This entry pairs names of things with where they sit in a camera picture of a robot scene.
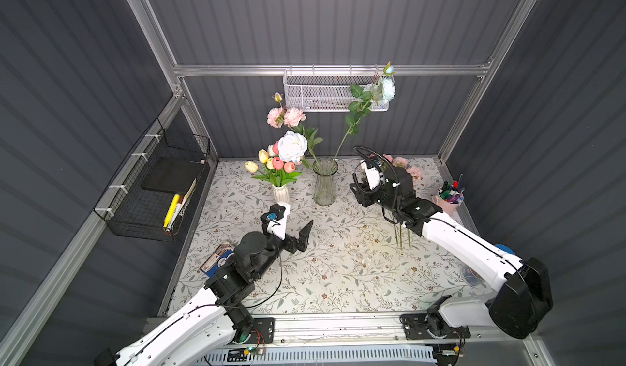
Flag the clear ribbed glass vase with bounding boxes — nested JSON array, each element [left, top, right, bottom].
[[312, 159, 338, 206]]

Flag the white mesh wall basket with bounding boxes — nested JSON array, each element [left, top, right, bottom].
[[283, 66, 396, 112]]

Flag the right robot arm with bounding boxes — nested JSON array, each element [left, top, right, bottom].
[[349, 152, 554, 339]]

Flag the blue illustrated book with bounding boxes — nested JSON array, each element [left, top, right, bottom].
[[200, 242, 234, 278]]

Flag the pink pen bucket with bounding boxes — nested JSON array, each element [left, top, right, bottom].
[[434, 175, 465, 215]]

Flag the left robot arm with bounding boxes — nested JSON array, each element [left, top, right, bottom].
[[94, 203, 313, 365]]

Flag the black wire wall basket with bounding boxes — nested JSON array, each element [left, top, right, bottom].
[[95, 122, 211, 242]]

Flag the black notebook in basket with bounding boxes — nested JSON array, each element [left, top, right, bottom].
[[141, 157, 205, 194]]

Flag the pink peony stem with bud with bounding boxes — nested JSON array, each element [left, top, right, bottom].
[[267, 92, 323, 169]]

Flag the large pink rose stem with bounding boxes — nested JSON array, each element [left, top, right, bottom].
[[392, 157, 409, 169]]

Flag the pale pink rose stem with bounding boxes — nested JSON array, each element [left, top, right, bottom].
[[406, 166, 423, 181]]

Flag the light blue rose stem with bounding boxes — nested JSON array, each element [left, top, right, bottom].
[[334, 62, 396, 158]]

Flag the yellow marker in basket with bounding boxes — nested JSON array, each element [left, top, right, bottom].
[[163, 195, 181, 229]]

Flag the white rose stem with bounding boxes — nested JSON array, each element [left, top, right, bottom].
[[273, 131, 311, 169]]

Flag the white ribbed ceramic vase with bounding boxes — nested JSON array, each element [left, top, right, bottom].
[[272, 185, 290, 205]]

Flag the clear jar blue lid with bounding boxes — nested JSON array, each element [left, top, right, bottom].
[[461, 244, 515, 287]]

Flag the pink carnation stem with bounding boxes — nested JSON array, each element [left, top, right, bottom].
[[394, 222, 412, 250]]

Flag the tulip bouquet pink and yellow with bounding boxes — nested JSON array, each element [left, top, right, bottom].
[[244, 143, 303, 188]]

